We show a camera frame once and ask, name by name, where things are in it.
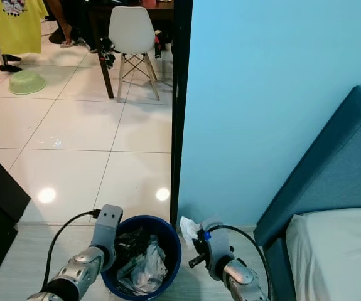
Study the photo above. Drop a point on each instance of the black bundle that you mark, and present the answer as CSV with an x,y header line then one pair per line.
x,y
164,39
111,53

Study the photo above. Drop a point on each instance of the white chair wooden legs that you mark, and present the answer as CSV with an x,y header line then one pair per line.
x,y
133,31

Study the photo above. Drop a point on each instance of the dark wooden table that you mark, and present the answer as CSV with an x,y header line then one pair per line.
x,y
108,84

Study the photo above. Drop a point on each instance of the teal fabric bed headboard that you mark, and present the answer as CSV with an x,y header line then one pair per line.
x,y
331,169

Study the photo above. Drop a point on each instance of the black rack foot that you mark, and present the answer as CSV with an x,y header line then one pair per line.
x,y
12,58
10,68

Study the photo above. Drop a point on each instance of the cream sheeted mattress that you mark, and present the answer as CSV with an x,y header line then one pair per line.
x,y
337,257

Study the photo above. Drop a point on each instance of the dark blue waste bin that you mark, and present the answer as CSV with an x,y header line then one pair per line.
x,y
174,257

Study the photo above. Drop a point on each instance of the green plastic basin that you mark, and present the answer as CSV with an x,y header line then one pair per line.
x,y
27,83

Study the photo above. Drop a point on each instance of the black door frame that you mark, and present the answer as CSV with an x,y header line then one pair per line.
x,y
181,94

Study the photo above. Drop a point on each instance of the yellow printed t-shirt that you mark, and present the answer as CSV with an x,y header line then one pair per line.
x,y
17,28

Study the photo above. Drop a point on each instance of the crumpled white plastic bag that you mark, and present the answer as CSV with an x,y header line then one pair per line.
x,y
145,273

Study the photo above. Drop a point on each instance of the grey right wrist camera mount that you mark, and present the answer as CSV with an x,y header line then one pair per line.
x,y
218,248

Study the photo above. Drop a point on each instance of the person in dark clothes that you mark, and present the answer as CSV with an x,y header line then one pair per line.
x,y
80,19

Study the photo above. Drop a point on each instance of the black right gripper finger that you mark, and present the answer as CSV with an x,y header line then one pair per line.
x,y
203,239
198,261

